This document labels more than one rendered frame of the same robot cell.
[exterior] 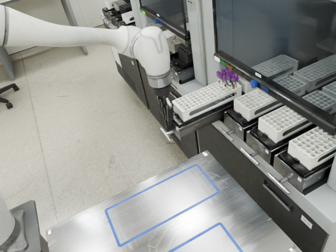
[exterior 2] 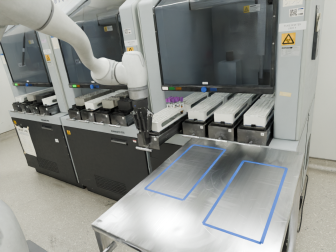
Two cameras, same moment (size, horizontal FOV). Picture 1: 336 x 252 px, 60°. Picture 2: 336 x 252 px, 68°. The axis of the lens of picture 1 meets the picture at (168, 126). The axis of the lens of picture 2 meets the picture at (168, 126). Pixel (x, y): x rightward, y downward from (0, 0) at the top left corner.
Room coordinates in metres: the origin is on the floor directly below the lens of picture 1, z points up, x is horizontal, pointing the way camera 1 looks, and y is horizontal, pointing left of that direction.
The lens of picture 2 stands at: (-0.03, 0.57, 1.27)
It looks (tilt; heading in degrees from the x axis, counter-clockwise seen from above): 21 degrees down; 324
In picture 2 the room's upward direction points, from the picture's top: 7 degrees counter-clockwise
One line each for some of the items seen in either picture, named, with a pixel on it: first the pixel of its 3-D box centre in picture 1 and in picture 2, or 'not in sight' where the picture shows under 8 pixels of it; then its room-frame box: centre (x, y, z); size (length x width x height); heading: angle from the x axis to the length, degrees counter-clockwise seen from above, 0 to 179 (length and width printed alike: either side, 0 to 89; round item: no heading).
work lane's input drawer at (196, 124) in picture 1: (233, 98); (179, 119); (1.07, -0.32, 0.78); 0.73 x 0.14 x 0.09; 109
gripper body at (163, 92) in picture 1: (162, 93); (140, 107); (0.96, -0.01, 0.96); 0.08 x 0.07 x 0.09; 19
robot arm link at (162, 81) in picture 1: (159, 76); (138, 92); (0.96, -0.01, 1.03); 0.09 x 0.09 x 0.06
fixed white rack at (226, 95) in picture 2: not in sight; (226, 94); (1.06, -0.74, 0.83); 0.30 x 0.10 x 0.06; 109
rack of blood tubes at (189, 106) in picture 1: (207, 99); (166, 118); (1.03, -0.19, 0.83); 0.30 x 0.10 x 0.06; 109
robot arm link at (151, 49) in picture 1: (152, 49); (132, 68); (0.98, 0.00, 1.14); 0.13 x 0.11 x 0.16; 24
